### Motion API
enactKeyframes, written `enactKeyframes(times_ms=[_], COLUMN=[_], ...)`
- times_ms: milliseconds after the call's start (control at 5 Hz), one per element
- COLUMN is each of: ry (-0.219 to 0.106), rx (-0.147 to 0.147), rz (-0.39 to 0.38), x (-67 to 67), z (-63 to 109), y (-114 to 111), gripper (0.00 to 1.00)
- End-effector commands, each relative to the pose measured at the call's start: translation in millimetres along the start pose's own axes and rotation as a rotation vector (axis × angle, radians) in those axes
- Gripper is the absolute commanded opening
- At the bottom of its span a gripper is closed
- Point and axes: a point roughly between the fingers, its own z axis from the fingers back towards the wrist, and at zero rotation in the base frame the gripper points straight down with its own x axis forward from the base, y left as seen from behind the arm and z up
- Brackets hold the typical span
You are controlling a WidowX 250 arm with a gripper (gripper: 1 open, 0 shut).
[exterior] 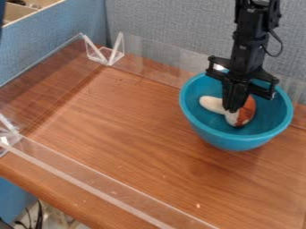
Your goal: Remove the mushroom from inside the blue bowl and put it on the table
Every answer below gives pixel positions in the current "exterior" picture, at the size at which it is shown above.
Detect clear acrylic corner bracket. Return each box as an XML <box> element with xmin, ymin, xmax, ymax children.
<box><xmin>81</xmin><ymin>32</ymin><xmax>124</xmax><ymax>66</ymax></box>

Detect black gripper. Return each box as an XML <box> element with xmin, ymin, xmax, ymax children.
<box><xmin>207</xmin><ymin>42</ymin><xmax>279</xmax><ymax>111</ymax></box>

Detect clear acrylic left bracket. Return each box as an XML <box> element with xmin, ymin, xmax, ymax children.
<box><xmin>0</xmin><ymin>113</ymin><xmax>20</xmax><ymax>158</ymax></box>

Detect black cables under table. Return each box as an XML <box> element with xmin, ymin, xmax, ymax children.
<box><xmin>0</xmin><ymin>199</ymin><xmax>45</xmax><ymax>229</ymax></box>

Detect clear acrylic front barrier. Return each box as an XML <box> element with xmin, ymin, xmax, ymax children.
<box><xmin>2</xmin><ymin>135</ymin><xmax>219</xmax><ymax>229</ymax></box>

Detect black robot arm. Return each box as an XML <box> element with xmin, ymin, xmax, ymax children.
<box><xmin>205</xmin><ymin>0</ymin><xmax>283</xmax><ymax>113</ymax></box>

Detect brown and white toy mushroom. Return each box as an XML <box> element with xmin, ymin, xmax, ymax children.
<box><xmin>197</xmin><ymin>96</ymin><xmax>255</xmax><ymax>127</ymax></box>

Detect blue plastic bowl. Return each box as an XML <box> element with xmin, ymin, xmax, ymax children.
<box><xmin>179</xmin><ymin>72</ymin><xmax>294</xmax><ymax>151</ymax></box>

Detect clear acrylic back barrier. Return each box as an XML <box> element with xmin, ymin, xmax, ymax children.
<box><xmin>119</xmin><ymin>33</ymin><xmax>306</xmax><ymax>104</ymax></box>

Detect wooden shelf box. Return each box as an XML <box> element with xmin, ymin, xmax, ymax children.
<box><xmin>2</xmin><ymin>0</ymin><xmax>65</xmax><ymax>26</ymax></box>

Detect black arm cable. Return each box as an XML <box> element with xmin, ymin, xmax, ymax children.
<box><xmin>262</xmin><ymin>28</ymin><xmax>284</xmax><ymax>58</ymax></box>

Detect clear acrylic barrier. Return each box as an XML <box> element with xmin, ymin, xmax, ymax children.
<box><xmin>119</xmin><ymin>33</ymin><xmax>306</xmax><ymax>104</ymax></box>
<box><xmin>2</xmin><ymin>135</ymin><xmax>219</xmax><ymax>229</ymax></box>

